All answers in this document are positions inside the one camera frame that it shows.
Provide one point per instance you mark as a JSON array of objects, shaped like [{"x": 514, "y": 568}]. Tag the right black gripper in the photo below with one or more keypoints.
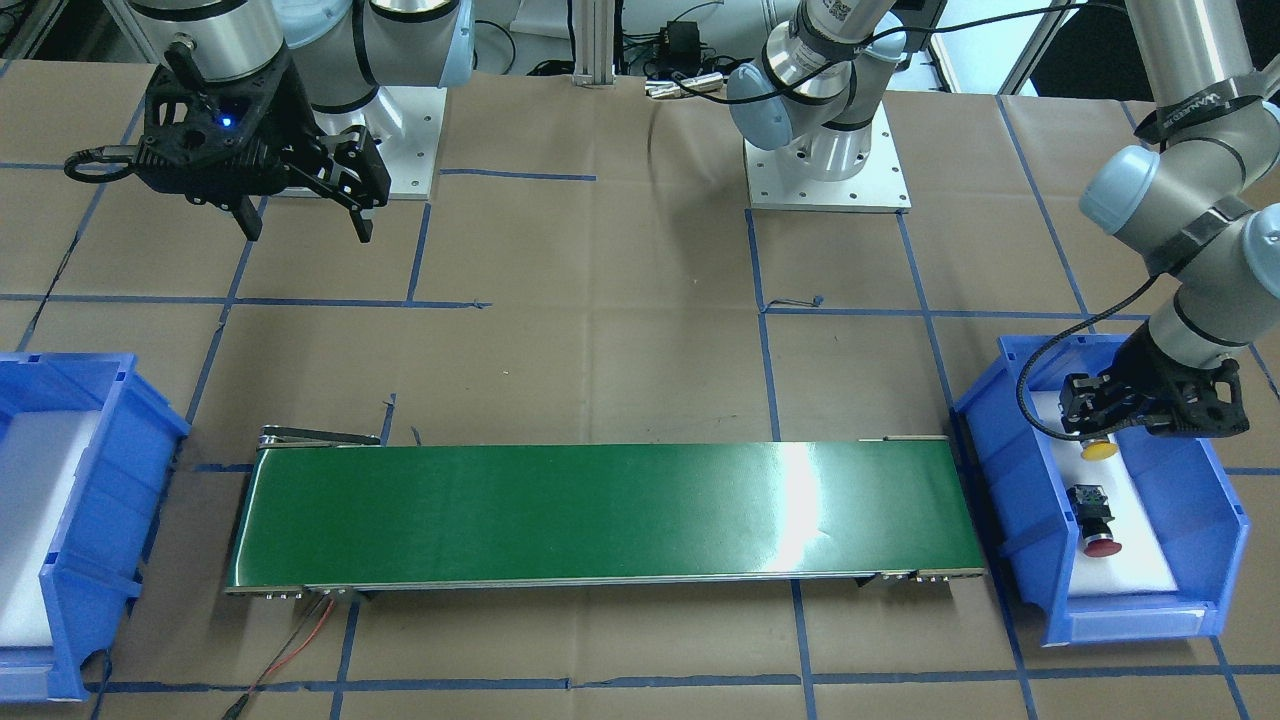
[{"x": 292, "y": 128}]

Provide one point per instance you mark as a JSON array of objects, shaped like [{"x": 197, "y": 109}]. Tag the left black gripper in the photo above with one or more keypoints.
[{"x": 1141, "y": 377}]

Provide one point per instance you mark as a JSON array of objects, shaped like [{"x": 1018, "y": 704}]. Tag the red push button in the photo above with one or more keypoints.
[{"x": 1093, "y": 515}]

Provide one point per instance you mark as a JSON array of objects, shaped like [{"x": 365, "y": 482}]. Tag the yellow push button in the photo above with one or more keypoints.
[{"x": 1098, "y": 449}]

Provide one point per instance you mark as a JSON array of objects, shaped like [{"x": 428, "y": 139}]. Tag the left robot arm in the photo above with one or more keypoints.
[{"x": 1175, "y": 199}]

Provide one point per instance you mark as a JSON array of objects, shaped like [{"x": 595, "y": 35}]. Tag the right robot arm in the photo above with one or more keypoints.
[{"x": 344, "y": 50}]

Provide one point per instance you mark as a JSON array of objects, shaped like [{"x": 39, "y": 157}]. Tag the blue bin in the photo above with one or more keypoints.
[
  {"x": 1197, "y": 516},
  {"x": 92, "y": 570}
]

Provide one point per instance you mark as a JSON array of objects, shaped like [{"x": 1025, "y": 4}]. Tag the white foam bin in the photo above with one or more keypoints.
[
  {"x": 39, "y": 457},
  {"x": 1139, "y": 567}
]

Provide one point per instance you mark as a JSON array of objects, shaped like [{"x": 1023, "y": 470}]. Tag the green conveyor belt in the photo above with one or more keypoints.
[{"x": 445, "y": 518}]

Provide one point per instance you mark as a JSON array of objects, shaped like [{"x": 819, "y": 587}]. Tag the black power adapter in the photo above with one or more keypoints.
[{"x": 680, "y": 40}]

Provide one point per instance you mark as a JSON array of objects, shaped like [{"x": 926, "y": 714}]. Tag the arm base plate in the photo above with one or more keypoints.
[
  {"x": 829, "y": 170},
  {"x": 407, "y": 121}
]

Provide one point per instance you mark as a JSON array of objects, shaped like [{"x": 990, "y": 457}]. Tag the aluminium profile post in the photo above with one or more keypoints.
[{"x": 594, "y": 37}]

